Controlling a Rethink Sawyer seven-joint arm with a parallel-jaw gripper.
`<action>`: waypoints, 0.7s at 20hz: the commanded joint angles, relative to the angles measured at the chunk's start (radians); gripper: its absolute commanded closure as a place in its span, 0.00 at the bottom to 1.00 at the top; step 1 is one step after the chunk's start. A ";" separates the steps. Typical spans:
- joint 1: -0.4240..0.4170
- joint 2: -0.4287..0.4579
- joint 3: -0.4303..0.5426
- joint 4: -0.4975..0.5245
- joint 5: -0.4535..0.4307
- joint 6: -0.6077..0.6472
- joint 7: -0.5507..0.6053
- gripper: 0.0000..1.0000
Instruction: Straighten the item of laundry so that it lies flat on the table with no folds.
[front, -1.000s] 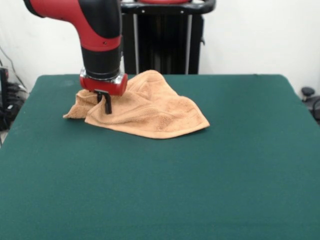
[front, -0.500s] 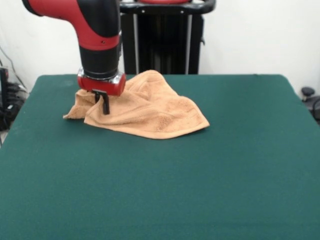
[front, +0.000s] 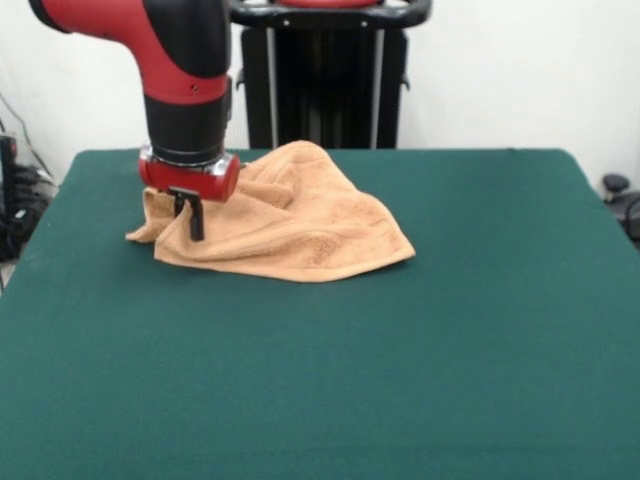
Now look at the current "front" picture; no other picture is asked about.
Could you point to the black box device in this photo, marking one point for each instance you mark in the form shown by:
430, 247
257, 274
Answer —
7, 170

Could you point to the dark green table cloth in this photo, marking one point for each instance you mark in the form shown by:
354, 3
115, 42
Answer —
200, 375

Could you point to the tan terry towel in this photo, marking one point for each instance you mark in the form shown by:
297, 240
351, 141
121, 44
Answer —
325, 230

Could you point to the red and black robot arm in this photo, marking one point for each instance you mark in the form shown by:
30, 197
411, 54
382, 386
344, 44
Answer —
175, 60

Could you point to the black office chair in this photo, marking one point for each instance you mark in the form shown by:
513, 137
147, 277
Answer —
625, 205

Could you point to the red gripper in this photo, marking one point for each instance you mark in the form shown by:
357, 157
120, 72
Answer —
190, 177

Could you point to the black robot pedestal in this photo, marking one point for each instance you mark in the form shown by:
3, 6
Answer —
325, 90

